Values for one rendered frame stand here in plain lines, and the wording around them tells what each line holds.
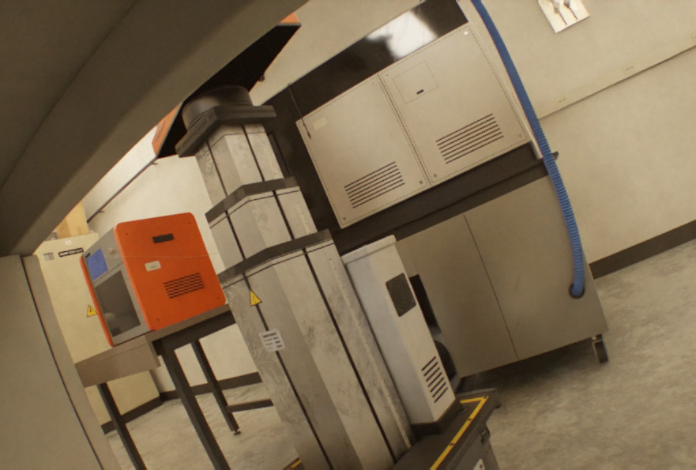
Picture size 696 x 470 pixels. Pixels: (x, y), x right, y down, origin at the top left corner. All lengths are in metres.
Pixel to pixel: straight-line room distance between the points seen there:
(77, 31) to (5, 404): 0.30
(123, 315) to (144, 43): 1.60
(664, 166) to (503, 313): 1.55
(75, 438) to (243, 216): 0.53
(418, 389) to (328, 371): 0.21
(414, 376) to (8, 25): 0.85
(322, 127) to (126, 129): 1.52
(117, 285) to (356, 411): 1.19
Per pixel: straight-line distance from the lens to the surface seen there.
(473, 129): 1.56
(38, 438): 0.43
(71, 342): 4.45
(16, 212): 0.42
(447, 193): 1.61
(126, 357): 1.71
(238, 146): 0.87
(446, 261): 1.54
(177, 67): 0.23
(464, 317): 1.57
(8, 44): 0.28
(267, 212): 0.82
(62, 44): 0.29
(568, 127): 2.68
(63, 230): 4.95
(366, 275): 0.88
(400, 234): 1.59
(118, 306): 1.82
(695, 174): 2.80
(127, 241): 1.71
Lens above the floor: 0.69
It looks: 4 degrees up
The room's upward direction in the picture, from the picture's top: 23 degrees counter-clockwise
